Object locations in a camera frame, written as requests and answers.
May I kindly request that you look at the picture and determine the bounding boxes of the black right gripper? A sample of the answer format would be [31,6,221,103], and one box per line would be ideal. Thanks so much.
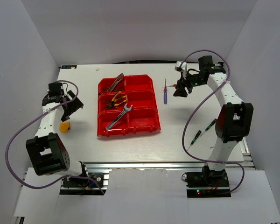
[173,70,205,98]

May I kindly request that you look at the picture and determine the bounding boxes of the yellow handled pliers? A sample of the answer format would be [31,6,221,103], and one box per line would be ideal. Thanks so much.
[104,95,127,108]
[104,91,125,109]

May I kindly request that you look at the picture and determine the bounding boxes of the silver open-end wrench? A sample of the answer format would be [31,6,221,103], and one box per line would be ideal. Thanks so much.
[105,103,133,131]

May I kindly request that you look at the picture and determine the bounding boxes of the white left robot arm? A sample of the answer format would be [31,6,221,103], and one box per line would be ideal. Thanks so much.
[26,81,89,186]

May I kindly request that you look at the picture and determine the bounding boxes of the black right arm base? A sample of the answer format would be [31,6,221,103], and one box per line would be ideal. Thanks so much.
[182,167,231,198]

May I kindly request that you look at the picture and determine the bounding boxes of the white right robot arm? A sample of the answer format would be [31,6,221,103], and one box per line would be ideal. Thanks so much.
[173,56,253,186]

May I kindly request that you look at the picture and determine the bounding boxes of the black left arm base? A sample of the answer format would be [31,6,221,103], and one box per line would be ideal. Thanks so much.
[59,169,110,196]

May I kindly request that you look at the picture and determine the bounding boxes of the blue corner label sticker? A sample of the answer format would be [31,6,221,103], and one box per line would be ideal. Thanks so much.
[61,65,77,69]

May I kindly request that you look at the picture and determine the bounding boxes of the green black precision screwdriver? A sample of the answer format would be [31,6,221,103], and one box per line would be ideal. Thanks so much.
[187,130,202,151]
[201,119,217,136]

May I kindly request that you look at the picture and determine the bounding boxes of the red six-compartment organizer tray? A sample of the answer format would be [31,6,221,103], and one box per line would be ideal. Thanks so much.
[97,74,161,137]

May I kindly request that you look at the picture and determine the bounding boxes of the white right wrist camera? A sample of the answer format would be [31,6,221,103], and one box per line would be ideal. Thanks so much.
[175,61,188,79]

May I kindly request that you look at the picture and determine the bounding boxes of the aluminium table frame rail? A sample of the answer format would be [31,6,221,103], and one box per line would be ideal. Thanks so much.
[34,161,255,169]

